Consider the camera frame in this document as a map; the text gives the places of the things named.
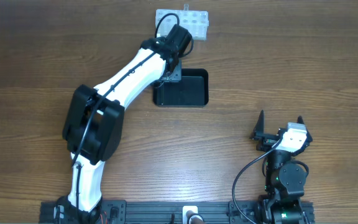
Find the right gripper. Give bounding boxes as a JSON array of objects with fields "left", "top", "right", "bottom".
[{"left": 249, "top": 110, "right": 306, "bottom": 153}]

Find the black tray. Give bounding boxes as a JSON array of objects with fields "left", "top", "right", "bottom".
[{"left": 152, "top": 68, "right": 210, "bottom": 109}]

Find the white test tube rack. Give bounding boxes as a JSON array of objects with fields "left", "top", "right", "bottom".
[{"left": 155, "top": 8, "right": 210, "bottom": 42}]

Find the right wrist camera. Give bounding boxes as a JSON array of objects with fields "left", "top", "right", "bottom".
[{"left": 278, "top": 122, "right": 308, "bottom": 154}]

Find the mounting rail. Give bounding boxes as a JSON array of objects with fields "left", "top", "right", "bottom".
[{"left": 39, "top": 198, "right": 315, "bottom": 224}]

